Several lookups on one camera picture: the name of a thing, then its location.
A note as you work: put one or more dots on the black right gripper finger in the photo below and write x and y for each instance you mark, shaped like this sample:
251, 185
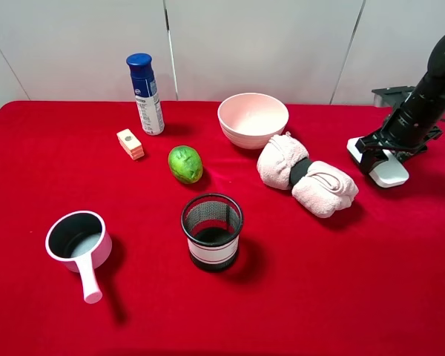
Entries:
371, 153
402, 156

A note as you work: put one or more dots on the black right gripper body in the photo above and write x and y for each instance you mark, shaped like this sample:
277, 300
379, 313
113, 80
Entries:
403, 134

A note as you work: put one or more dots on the white rectangular box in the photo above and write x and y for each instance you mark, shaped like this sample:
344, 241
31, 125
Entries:
386, 174

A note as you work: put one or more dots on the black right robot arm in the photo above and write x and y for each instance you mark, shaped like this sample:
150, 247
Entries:
416, 110

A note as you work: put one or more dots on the pink rolled towel black band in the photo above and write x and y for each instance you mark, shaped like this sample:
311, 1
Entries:
319, 187

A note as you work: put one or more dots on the pink ribbed bowl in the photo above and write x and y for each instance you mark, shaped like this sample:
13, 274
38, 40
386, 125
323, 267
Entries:
249, 120

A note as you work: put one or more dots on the black mesh pen holder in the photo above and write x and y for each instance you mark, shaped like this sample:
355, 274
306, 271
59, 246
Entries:
212, 224

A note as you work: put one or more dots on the green mango fruit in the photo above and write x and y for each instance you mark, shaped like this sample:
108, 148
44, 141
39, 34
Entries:
185, 164

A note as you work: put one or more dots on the blue white spray can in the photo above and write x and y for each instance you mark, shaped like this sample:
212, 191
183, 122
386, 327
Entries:
146, 93

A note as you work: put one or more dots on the orange white eraser block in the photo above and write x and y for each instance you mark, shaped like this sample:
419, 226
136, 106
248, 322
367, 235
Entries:
131, 145

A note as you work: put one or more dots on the red tablecloth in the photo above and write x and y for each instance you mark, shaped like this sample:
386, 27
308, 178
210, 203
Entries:
370, 280

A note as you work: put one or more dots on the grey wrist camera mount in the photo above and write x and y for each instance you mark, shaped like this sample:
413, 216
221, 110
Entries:
391, 97

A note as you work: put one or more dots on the pink saucepan with handle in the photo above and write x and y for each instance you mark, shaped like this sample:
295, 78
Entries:
81, 242

